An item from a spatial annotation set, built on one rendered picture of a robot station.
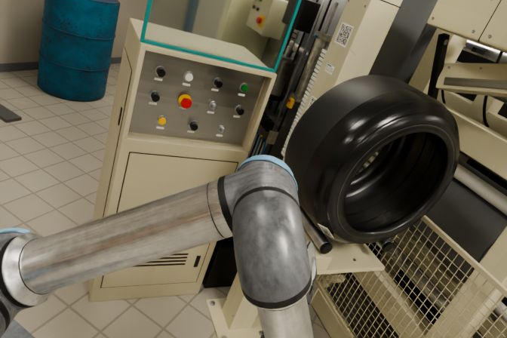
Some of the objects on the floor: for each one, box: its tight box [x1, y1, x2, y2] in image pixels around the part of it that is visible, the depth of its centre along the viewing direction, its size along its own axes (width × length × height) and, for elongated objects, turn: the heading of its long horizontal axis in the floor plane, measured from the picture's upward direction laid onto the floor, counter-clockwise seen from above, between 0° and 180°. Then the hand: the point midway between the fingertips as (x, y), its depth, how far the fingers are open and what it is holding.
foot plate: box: [205, 298, 263, 338], centre depth 200 cm, size 27×27×2 cm
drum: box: [37, 0, 120, 102], centre depth 366 cm, size 63×63×96 cm
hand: (308, 244), depth 107 cm, fingers closed
